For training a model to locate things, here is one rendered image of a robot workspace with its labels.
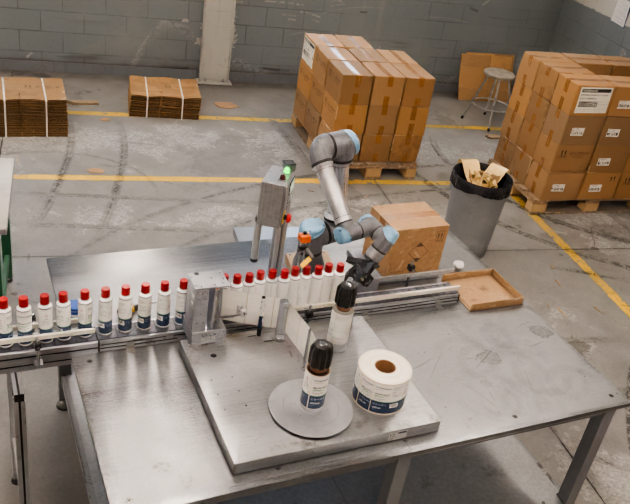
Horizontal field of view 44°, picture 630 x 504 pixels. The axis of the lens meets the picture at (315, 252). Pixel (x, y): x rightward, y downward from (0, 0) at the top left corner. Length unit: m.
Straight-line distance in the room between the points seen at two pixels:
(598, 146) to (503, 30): 2.98
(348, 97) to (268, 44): 2.29
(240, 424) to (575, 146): 4.55
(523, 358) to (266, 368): 1.15
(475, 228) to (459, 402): 2.72
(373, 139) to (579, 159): 1.69
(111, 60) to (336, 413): 6.06
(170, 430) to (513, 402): 1.35
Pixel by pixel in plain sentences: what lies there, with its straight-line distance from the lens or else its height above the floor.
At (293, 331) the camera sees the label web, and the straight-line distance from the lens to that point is 3.09.
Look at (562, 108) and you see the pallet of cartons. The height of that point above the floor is 0.91.
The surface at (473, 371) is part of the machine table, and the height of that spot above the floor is 0.83.
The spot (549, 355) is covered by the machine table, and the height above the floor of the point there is 0.83.
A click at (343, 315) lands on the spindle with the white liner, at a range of 3.07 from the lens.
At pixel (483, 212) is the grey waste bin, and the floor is 0.42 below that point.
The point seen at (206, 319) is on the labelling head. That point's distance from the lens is 3.05.
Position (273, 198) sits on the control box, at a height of 1.41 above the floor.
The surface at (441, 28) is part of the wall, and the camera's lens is 9.12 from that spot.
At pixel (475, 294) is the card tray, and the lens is 3.85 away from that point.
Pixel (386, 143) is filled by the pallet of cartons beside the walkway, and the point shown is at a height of 0.32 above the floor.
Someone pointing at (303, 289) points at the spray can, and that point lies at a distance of 3.31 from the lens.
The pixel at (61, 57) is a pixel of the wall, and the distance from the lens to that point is 8.39.
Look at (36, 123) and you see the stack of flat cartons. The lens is 6.91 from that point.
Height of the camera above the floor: 2.79
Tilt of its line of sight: 30 degrees down
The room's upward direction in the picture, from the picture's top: 10 degrees clockwise
